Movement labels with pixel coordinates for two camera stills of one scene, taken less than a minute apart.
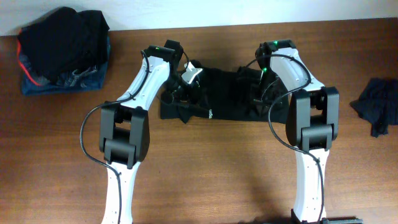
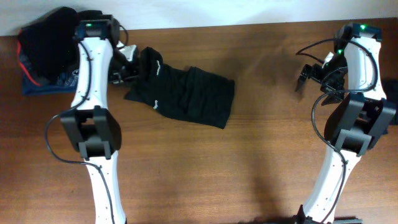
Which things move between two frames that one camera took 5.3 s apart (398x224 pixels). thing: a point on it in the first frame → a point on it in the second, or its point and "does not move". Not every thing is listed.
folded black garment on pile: x=64 y=40 does not move
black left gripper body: x=185 y=94 → x=124 y=71
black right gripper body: x=266 y=93 → x=331 y=76
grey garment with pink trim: x=27 y=66 does not move
